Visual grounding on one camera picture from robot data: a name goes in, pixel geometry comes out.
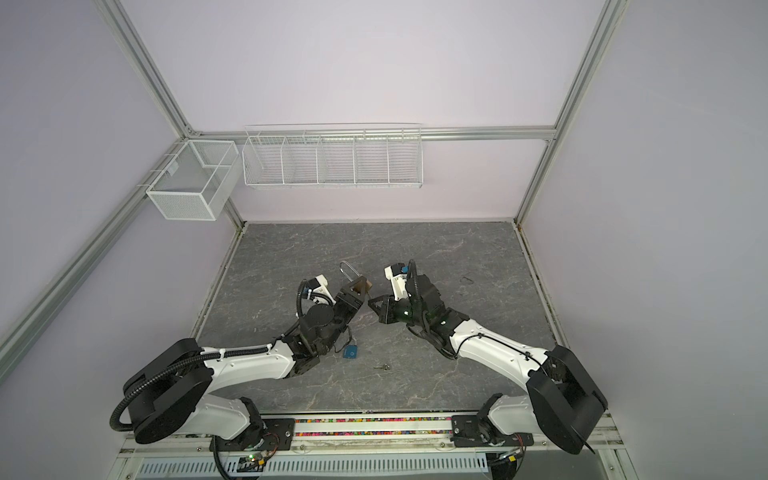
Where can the brass padlock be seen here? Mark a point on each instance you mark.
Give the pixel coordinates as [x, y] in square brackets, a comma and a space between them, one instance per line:
[359, 283]

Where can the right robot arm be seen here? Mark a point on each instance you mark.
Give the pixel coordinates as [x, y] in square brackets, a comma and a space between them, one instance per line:
[561, 400]

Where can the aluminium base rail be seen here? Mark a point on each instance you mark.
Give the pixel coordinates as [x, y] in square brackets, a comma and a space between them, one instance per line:
[372, 433]

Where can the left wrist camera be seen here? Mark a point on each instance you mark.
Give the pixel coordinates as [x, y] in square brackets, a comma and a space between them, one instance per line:
[316, 290]

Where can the aluminium frame profiles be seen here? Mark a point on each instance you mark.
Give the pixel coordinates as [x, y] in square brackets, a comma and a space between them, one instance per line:
[18, 341]

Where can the white mesh box basket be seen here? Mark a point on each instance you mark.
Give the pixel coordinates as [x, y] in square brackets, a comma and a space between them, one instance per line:
[198, 180]

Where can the blue padlock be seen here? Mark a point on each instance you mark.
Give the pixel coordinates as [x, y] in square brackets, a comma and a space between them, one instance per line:
[350, 352]

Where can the white vented cable duct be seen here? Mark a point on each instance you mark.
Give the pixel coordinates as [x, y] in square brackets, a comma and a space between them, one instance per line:
[323, 466]

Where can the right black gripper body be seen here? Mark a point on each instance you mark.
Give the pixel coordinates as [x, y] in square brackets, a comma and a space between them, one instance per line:
[397, 312]

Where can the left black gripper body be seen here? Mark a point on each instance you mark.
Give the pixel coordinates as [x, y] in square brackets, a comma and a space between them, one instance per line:
[344, 310]

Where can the white wire shelf basket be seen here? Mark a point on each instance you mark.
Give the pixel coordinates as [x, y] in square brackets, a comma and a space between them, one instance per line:
[333, 155]

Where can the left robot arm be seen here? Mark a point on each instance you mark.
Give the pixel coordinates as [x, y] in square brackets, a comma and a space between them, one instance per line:
[175, 393]

